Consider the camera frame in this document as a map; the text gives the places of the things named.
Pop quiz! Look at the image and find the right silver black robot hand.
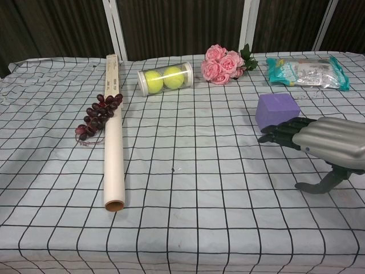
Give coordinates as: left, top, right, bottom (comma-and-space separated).
257, 116, 365, 195

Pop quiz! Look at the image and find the purple foam block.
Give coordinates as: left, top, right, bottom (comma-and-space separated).
255, 94, 302, 134

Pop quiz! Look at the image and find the teal clear snack bag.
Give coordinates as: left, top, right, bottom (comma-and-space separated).
265, 55, 350, 92

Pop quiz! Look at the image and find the pink rose bouquet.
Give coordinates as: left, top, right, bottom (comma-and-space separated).
200, 43, 259, 86

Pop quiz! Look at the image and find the light blue checkered tablecloth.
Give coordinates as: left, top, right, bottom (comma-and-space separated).
0, 51, 365, 274

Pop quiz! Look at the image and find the yellow tennis ball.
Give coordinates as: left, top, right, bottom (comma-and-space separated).
163, 67, 184, 89
144, 70, 164, 94

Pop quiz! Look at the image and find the clear plastic ball tube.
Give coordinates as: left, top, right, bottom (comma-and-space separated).
137, 62, 194, 96

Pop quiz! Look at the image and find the dark brown curtain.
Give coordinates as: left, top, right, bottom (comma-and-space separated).
0, 0, 365, 78

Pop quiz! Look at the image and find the long beige paper roll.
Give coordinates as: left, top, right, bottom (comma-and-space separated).
103, 54, 126, 212

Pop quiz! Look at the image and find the dark red grape bunch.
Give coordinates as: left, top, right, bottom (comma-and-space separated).
74, 93, 124, 146

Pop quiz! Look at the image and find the white metal frame post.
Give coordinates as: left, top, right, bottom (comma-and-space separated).
311, 0, 339, 52
102, 0, 128, 62
238, 0, 261, 54

